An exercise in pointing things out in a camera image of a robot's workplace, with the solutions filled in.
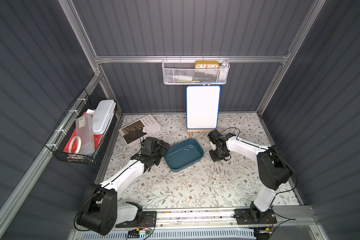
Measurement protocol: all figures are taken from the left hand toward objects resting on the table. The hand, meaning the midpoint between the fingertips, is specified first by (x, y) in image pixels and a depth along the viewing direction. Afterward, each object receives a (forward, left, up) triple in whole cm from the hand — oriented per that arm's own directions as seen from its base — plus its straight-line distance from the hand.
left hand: (167, 149), depth 87 cm
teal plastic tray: (+2, -7, -11) cm, 13 cm away
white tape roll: (-9, +40, +19) cm, 45 cm away
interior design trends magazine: (+20, +23, -8) cm, 32 cm away
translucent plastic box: (-3, +37, +21) cm, 43 cm away
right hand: (-1, -32, -8) cm, 33 cm away
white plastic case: (+6, +31, +22) cm, 38 cm away
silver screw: (+6, -11, -11) cm, 17 cm away
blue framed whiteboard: (+24, -22, +12) cm, 34 cm away
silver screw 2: (+8, -14, -10) cm, 19 cm away
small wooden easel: (+18, -15, -6) cm, 24 cm away
